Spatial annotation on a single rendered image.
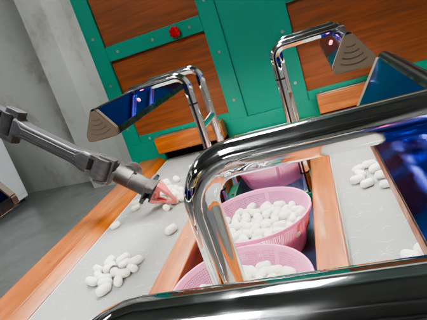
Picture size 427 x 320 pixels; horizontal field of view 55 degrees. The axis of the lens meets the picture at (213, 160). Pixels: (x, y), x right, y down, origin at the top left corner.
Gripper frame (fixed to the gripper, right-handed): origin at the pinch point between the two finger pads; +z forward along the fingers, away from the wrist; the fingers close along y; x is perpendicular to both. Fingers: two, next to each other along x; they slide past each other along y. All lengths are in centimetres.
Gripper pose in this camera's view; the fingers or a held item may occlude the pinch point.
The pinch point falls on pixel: (174, 200)
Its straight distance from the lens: 125.4
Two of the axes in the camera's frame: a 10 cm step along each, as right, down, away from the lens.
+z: 9.0, 4.3, -0.3
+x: -3.9, 8.4, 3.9
